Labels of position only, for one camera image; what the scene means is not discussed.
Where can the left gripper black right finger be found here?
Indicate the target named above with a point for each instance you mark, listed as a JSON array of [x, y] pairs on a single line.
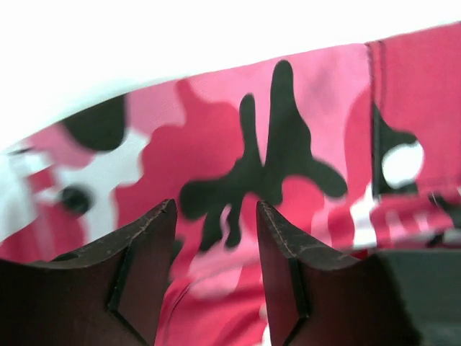
[[317, 295]]

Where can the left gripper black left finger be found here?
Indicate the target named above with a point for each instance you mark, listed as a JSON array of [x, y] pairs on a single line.
[[108, 292]]

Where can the pink camouflage trousers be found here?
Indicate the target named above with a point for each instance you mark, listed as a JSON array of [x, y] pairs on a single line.
[[356, 145]]

